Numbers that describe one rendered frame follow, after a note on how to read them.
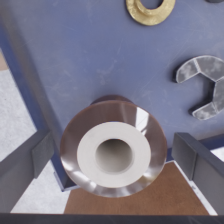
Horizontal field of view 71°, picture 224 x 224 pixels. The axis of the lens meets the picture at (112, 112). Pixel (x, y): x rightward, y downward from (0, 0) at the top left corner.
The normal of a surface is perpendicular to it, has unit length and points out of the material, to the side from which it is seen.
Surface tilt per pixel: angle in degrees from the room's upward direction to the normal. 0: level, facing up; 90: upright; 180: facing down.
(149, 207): 90
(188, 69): 0
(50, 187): 0
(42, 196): 0
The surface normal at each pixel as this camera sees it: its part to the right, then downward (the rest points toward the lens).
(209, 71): 0.01, 0.25
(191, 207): -0.32, -0.92
